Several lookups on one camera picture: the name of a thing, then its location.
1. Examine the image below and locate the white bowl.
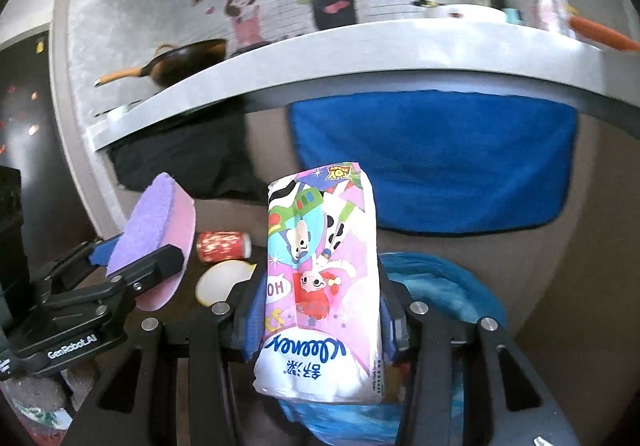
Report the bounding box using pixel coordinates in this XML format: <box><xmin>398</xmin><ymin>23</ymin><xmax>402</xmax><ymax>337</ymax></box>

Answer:
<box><xmin>425</xmin><ymin>4</ymin><xmax>508</xmax><ymax>24</ymax></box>

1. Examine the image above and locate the grey kitchen counter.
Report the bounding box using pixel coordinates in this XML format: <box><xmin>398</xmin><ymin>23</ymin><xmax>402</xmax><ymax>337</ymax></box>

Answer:
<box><xmin>87</xmin><ymin>19</ymin><xmax>640</xmax><ymax>152</ymax></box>

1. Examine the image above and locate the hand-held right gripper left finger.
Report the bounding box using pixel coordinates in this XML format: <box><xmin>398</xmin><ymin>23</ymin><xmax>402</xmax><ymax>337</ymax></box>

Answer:
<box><xmin>60</xmin><ymin>263</ymin><xmax>266</xmax><ymax>446</ymax></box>

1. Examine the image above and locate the blue hanging cloth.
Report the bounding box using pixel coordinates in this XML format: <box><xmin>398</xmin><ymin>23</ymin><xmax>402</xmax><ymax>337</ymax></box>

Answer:
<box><xmin>290</xmin><ymin>90</ymin><xmax>578</xmax><ymax>234</ymax></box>

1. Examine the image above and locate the black refrigerator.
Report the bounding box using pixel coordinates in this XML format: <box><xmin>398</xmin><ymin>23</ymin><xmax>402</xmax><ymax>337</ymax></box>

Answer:
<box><xmin>0</xmin><ymin>29</ymin><xmax>66</xmax><ymax>247</ymax></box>

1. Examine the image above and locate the black hanging cloth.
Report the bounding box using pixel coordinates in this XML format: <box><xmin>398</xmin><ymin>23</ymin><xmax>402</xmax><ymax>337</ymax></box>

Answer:
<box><xmin>109</xmin><ymin>99</ymin><xmax>268</xmax><ymax>201</ymax></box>

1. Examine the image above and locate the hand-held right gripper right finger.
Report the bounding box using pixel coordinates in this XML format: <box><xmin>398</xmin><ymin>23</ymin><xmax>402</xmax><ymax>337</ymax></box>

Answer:
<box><xmin>377</xmin><ymin>259</ymin><xmax>583</xmax><ymax>446</ymax></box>

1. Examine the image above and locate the pink printed tissue packet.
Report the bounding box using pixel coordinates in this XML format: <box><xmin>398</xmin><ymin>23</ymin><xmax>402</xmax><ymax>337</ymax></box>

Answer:
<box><xmin>251</xmin><ymin>161</ymin><xmax>391</xmax><ymax>404</ymax></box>

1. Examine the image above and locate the purple sponge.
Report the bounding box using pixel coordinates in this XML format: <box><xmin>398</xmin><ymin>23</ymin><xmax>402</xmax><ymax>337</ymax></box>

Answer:
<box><xmin>106</xmin><ymin>172</ymin><xmax>197</xmax><ymax>312</ymax></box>

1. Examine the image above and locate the blue trash bag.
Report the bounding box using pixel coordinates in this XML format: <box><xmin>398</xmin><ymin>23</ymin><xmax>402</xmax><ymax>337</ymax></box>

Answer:
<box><xmin>277</xmin><ymin>251</ymin><xmax>506</xmax><ymax>446</ymax></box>

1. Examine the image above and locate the black wok with wooden handle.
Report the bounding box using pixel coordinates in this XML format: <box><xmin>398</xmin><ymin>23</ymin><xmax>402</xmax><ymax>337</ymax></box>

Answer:
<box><xmin>95</xmin><ymin>39</ymin><xmax>228</xmax><ymax>88</ymax></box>

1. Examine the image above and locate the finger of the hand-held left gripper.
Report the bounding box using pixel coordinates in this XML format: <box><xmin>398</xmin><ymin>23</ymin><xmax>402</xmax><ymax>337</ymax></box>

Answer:
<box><xmin>40</xmin><ymin>246</ymin><xmax>184</xmax><ymax>317</ymax></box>
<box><xmin>30</xmin><ymin>235</ymin><xmax>126</xmax><ymax>297</ymax></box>

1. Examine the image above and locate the orange carrot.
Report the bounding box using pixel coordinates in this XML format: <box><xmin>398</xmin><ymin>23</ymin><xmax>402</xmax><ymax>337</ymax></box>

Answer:
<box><xmin>567</xmin><ymin>15</ymin><xmax>640</xmax><ymax>52</ymax></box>

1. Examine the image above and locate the red gold paper cup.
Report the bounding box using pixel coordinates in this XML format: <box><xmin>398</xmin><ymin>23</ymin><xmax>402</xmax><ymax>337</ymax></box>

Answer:
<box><xmin>196</xmin><ymin>230</ymin><xmax>252</xmax><ymax>263</ymax></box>

